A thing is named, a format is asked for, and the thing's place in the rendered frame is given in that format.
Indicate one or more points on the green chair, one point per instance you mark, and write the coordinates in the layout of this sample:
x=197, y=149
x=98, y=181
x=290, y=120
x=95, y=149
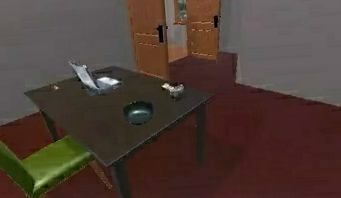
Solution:
x=49, y=165

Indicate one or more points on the window with orange frame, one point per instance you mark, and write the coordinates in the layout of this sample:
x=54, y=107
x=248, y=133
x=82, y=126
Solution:
x=181, y=6

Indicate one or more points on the dark brown table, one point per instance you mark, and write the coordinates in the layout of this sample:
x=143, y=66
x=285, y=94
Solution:
x=96, y=125

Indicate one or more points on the silver laptop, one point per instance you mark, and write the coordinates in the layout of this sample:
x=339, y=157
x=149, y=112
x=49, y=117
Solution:
x=92, y=79

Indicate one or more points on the orange wooden door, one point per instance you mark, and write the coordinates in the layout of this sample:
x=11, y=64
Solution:
x=203, y=21
x=148, y=31

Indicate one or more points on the dark green bowl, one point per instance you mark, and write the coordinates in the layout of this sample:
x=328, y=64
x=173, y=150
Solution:
x=138, y=112

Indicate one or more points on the small brown object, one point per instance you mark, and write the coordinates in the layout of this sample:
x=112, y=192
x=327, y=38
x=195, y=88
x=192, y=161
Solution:
x=54, y=87

